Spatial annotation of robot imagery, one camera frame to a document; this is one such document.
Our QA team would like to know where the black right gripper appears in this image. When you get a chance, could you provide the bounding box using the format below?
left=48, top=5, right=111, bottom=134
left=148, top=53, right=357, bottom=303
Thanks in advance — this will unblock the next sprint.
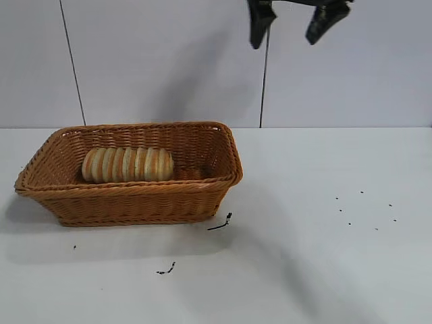
left=247, top=0, right=355, bottom=51

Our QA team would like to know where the long striped bread loaf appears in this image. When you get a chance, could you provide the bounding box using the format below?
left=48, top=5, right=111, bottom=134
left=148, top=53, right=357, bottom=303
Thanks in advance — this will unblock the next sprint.
left=81, top=146, right=175, bottom=184

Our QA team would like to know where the brown woven wicker basket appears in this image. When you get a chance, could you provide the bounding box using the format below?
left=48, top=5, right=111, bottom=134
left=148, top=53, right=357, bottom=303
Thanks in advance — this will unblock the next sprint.
left=13, top=121, right=244, bottom=227

